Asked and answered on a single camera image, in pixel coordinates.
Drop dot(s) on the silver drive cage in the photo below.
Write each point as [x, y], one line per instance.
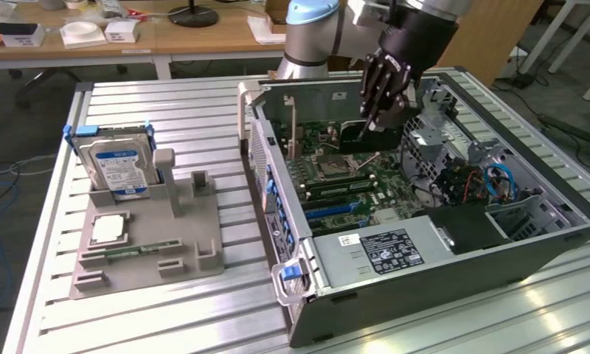
[531, 217]

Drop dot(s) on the open black PC case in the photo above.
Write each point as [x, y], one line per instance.
[423, 280]

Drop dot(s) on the silver CPU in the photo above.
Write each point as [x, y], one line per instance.
[107, 230]

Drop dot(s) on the white box with black top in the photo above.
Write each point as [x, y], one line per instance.
[22, 35]

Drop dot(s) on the wooden cabinet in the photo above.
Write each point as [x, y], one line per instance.
[487, 44]

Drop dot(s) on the white square holder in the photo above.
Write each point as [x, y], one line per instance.
[82, 35]

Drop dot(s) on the white tape roll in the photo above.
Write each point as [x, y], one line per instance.
[72, 3]

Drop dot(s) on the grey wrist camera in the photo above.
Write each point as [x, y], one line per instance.
[370, 13]

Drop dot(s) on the black installed RAM stick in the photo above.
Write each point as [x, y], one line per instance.
[339, 185]

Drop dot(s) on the hard disk in blue caddy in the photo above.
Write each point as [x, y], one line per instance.
[115, 173]

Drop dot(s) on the black chair base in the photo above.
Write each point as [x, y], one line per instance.
[35, 86]

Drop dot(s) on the black round lamp base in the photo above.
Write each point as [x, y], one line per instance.
[194, 17]

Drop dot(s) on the grey metal disk bay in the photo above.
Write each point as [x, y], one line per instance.
[434, 140]

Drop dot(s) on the stack of white papers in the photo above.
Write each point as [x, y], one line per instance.
[266, 31]

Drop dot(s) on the black graphics card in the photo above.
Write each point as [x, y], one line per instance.
[370, 142]

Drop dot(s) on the CPU socket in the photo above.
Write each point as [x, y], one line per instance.
[332, 164]

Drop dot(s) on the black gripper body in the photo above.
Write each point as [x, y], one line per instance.
[420, 40]

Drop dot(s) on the blue expansion slot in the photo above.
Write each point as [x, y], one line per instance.
[332, 211]

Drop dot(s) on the blue case latch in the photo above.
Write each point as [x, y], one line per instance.
[291, 273]

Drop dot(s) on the white table frame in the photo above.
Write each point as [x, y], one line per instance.
[571, 37]

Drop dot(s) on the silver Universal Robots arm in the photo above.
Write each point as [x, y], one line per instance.
[310, 37]

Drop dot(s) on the green RAM stick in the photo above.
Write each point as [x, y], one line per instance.
[128, 253]

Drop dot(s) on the small white labelled box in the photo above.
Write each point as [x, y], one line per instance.
[122, 32]

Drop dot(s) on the grey parts rack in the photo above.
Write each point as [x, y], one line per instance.
[143, 273]

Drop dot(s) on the grey power supply unit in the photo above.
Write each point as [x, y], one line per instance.
[374, 254]

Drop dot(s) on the wooden desk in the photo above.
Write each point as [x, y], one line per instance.
[202, 44]

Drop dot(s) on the green motherboard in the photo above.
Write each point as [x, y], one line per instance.
[388, 188]

